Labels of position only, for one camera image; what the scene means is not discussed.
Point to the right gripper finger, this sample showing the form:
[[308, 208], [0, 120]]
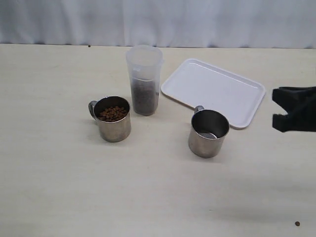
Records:
[[292, 99], [287, 122]]

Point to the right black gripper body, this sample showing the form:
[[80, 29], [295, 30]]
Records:
[[308, 115]]

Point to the steel mug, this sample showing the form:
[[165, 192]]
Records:
[[112, 115], [208, 131]]

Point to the clear plastic tall container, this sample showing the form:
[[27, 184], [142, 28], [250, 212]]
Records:
[[144, 64]]

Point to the white plastic tray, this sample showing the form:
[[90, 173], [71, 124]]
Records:
[[196, 83]]

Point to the white curtain backdrop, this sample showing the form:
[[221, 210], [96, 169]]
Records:
[[161, 23]]

